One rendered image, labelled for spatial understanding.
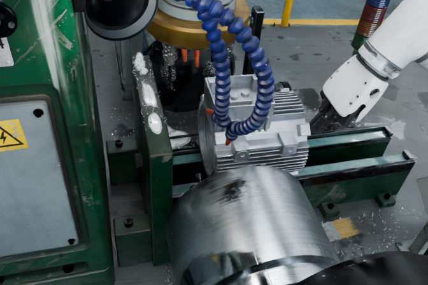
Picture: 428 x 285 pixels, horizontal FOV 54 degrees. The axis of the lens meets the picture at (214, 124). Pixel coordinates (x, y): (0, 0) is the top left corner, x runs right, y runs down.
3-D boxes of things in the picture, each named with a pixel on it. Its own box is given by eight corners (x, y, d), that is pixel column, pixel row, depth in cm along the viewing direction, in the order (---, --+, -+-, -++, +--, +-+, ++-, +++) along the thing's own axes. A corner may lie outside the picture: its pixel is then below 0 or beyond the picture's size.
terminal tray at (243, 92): (213, 137, 84) (216, 109, 79) (202, 104, 91) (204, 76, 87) (270, 132, 86) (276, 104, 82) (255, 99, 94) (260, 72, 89)
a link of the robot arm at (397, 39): (402, 64, 83) (365, 35, 82) (457, 8, 77) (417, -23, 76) (409, 77, 75) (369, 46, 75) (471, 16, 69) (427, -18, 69)
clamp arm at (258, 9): (239, 107, 104) (253, 12, 87) (235, 100, 106) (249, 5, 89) (252, 106, 105) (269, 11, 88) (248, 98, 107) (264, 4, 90)
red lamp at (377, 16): (367, 23, 115) (372, 8, 112) (356, 13, 120) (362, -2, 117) (386, 22, 117) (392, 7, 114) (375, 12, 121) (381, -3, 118)
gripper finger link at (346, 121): (359, 127, 79) (336, 126, 84) (368, 88, 80) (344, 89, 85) (355, 126, 79) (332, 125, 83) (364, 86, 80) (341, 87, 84)
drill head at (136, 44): (142, 140, 104) (138, 53, 87) (126, 51, 133) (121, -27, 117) (239, 129, 110) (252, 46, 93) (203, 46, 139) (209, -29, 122)
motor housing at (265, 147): (211, 201, 91) (219, 138, 78) (195, 141, 104) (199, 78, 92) (298, 190, 95) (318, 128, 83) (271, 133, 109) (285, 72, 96)
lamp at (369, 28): (362, 38, 118) (367, 23, 115) (352, 27, 123) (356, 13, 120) (381, 37, 120) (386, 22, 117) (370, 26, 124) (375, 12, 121)
